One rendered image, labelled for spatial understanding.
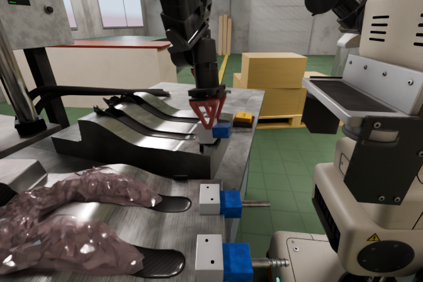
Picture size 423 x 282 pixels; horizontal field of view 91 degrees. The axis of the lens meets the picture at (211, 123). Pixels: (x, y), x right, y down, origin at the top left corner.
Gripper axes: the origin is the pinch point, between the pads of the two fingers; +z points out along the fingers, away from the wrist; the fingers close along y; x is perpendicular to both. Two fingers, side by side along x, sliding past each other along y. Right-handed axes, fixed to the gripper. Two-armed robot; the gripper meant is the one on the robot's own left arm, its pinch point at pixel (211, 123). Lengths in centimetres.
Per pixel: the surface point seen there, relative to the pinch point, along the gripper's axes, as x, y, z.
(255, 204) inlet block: 11.9, 14.2, 11.8
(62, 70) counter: -280, -182, -31
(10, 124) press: -90, -6, 1
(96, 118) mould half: -30.1, 6.0, -3.5
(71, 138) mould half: -41.8, 5.7, 2.3
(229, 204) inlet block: 7.6, 16.8, 10.5
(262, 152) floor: -2, -151, 73
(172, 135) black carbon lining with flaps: -12.4, -1.2, 3.6
